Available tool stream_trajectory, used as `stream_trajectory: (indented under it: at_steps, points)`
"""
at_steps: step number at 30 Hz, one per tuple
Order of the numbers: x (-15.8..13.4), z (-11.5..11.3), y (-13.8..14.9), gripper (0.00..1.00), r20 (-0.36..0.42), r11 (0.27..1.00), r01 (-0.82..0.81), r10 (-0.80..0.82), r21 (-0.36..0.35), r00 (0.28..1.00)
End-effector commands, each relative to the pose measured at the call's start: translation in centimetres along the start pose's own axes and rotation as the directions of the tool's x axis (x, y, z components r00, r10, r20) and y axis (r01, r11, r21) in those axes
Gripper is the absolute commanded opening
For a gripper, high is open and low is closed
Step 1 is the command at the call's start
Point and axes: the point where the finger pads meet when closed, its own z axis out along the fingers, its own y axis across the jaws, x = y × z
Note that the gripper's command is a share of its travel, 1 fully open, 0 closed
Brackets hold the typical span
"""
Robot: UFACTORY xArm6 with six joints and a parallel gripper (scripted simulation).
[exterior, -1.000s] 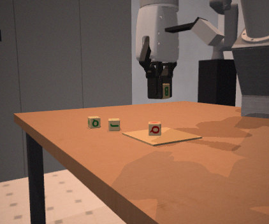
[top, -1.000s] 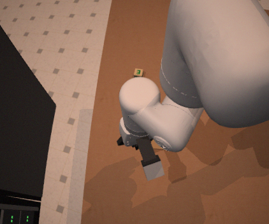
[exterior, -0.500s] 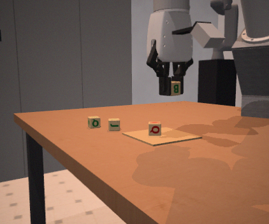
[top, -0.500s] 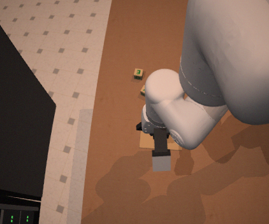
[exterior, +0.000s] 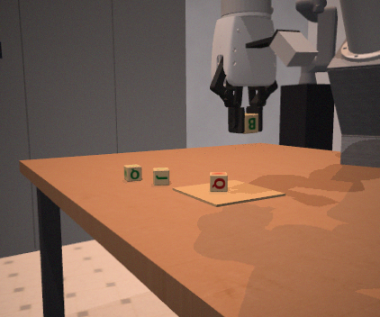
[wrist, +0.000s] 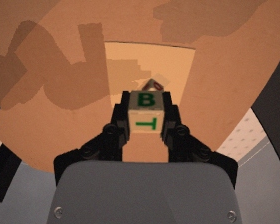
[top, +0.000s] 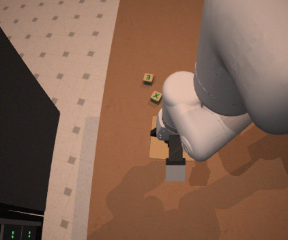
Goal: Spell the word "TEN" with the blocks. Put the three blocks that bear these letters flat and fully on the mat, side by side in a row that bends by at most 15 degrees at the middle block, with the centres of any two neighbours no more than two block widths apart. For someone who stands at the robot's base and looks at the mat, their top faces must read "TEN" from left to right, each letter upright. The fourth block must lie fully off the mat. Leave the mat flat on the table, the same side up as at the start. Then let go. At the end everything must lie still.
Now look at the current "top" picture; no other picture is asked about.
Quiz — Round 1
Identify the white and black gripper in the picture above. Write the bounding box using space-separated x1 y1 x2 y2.
150 109 179 147

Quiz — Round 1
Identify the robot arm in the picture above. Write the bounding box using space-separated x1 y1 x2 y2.
162 0 288 181

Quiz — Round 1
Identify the light tan flat mat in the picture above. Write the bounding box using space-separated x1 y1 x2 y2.
149 116 194 161

